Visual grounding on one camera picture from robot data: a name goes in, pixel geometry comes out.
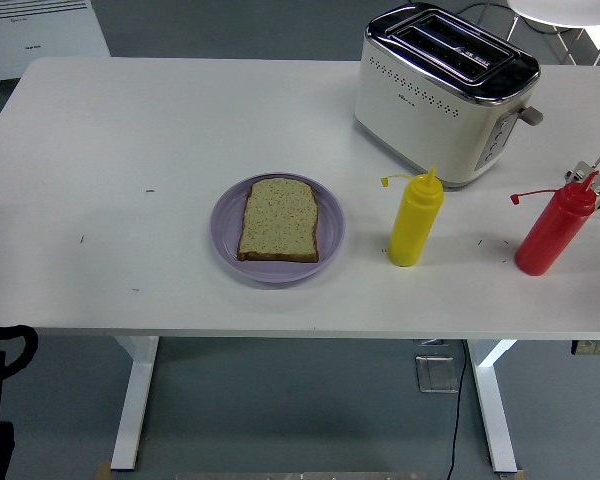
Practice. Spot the purple round plate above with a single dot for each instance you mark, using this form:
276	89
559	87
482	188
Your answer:
225	235

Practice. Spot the seeded bread slice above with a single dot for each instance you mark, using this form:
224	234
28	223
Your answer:
279	220

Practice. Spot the white table leg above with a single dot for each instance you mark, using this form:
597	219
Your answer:
492	400
135	400

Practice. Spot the power strip under table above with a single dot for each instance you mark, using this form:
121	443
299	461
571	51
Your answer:
592	347

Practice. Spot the red squeeze bottle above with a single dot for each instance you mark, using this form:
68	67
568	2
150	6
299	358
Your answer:
552	235

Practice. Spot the white chrome two-slot toaster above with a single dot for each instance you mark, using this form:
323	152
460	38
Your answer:
430	125

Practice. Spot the white round stool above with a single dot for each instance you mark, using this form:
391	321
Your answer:
560	12

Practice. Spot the yellow squeeze bottle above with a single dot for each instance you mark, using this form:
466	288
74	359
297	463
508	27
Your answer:
412	225

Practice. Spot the white panel heater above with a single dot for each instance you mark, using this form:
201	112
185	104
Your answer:
40	35

